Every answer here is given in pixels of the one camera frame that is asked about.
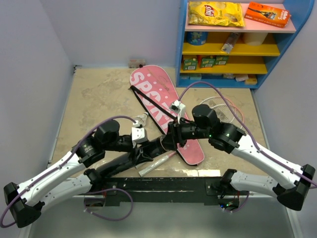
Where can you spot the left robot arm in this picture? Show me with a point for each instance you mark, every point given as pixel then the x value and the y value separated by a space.
pixel 70 175

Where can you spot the blue round tin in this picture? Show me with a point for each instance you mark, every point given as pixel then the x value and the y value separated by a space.
pixel 196 38

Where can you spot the cream round container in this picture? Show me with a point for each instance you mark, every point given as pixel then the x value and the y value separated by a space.
pixel 254 38

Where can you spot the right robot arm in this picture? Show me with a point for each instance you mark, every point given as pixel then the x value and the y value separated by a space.
pixel 289 183

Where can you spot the yellow chips bag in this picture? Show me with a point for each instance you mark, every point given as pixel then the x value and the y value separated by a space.
pixel 215 13

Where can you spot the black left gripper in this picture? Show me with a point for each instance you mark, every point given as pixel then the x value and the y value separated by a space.
pixel 140 156

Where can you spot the green box left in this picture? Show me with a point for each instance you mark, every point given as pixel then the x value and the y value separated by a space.
pixel 189 64

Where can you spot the green box right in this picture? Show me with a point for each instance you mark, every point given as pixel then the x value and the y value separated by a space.
pixel 221 60

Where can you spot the green box middle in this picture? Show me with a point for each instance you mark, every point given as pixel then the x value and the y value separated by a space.
pixel 207 62

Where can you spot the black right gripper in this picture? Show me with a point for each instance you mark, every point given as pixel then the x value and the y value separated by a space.
pixel 174 131

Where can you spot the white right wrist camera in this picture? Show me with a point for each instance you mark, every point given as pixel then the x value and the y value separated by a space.
pixel 178 108

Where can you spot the silver foil packet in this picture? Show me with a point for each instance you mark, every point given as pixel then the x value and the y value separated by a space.
pixel 230 42

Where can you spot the white shuttlecock near bag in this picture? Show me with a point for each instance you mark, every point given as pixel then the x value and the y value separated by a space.
pixel 142 119

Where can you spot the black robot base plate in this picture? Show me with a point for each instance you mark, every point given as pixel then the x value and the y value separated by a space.
pixel 206 190

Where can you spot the pink racket bag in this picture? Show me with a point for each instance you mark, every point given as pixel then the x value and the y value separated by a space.
pixel 155 83

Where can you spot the black shuttlecock tube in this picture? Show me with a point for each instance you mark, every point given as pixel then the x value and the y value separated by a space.
pixel 121 163

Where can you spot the orange razor box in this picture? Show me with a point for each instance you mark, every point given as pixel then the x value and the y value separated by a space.
pixel 266 14

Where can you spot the blue shelf unit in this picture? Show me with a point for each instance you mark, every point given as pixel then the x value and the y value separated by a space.
pixel 247 66

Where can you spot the green box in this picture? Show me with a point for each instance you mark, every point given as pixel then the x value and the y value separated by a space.
pixel 221 60
pixel 189 64
pixel 207 62

